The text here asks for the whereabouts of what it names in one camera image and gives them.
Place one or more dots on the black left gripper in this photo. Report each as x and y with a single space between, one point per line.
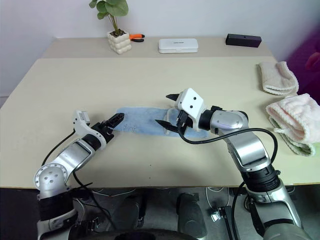
103 130

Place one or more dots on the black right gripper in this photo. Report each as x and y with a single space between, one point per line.
184 120

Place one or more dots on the light blue towel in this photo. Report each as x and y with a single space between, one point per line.
145 118

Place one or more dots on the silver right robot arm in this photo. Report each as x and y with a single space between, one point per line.
247 147

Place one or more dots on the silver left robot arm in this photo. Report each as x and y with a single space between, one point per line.
72 152

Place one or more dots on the folded cream towel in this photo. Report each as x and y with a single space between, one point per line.
276 76

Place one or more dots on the folded pink towel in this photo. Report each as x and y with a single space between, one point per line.
293 113

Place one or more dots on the folded light green towel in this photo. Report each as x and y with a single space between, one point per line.
301 147

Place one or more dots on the flat white case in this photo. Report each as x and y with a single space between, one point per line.
178 45

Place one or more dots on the white bubble plant pot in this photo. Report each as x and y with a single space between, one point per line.
119 42

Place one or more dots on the dark rounded robot foot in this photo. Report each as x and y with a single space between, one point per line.
191 215
131 212

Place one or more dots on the long black box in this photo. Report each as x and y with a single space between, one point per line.
243 40

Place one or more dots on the green leafy plant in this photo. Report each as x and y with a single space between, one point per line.
113 10

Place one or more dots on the dark rounded robot torso edge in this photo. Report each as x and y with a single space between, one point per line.
135 235

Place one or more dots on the purple seat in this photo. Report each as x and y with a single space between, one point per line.
303 75

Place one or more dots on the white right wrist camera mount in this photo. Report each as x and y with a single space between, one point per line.
191 101

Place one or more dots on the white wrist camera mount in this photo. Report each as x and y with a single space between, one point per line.
80 124
191 101

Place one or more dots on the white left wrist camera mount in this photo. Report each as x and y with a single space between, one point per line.
80 124

